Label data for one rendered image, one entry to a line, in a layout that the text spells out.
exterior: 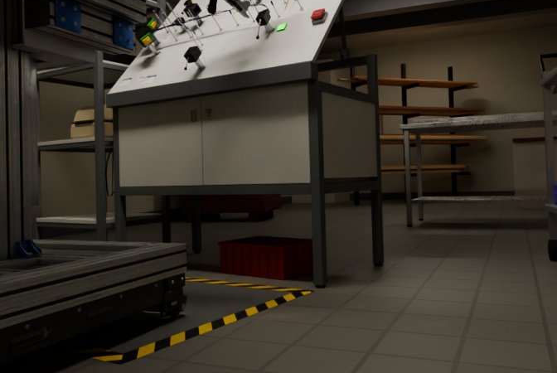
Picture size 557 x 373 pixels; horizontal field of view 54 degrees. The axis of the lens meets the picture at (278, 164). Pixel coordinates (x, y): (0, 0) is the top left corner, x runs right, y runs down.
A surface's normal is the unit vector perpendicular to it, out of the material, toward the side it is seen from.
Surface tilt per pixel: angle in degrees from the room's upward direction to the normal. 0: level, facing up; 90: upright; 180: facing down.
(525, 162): 90
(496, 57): 90
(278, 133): 90
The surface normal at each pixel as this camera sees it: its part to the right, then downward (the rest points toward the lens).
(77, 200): 0.92, -0.04
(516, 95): -0.39, -0.01
